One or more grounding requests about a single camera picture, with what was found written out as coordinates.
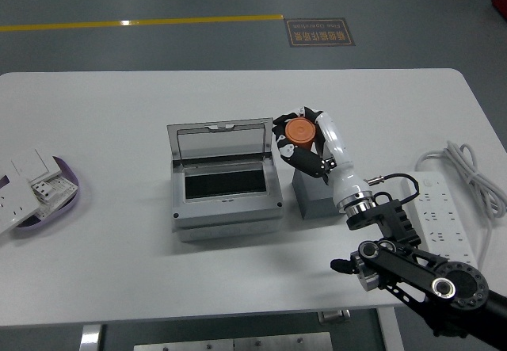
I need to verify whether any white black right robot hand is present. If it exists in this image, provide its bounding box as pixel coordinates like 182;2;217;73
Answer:
271;106;375;210

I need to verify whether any orange cylinder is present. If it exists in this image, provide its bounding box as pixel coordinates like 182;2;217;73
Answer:
284;117;318;152

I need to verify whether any grey box with clear flap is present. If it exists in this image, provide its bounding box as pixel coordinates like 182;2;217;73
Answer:
166;117;286;244

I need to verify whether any grey cube block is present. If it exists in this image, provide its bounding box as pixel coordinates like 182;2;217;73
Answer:
292;166;346;221

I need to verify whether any brown floor sign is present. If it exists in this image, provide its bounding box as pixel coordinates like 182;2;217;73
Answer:
284;17;356;48

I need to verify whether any white power strip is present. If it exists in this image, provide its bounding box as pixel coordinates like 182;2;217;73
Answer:
400;171;478;267

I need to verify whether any white table leg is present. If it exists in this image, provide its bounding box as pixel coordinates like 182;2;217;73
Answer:
375;307;406;351
78;323;106;351

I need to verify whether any yellow floor tape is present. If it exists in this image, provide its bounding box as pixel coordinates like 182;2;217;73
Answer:
0;13;285;33

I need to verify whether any purple tray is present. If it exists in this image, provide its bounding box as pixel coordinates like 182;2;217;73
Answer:
13;155;82;234

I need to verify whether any white socket module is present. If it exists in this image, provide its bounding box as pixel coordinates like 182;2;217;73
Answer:
29;175;77;211

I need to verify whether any white socket plate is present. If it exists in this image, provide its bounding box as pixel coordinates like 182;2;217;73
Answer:
0;171;43;236

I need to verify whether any white power strip cable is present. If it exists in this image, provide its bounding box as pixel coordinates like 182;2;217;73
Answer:
414;140;507;265

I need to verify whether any metal table bracket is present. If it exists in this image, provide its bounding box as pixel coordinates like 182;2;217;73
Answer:
318;309;352;324

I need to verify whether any metal base plate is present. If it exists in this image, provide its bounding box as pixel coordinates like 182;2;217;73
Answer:
133;331;334;351

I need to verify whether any white wall switch panel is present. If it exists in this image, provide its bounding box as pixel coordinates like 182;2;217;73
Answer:
10;148;65;182

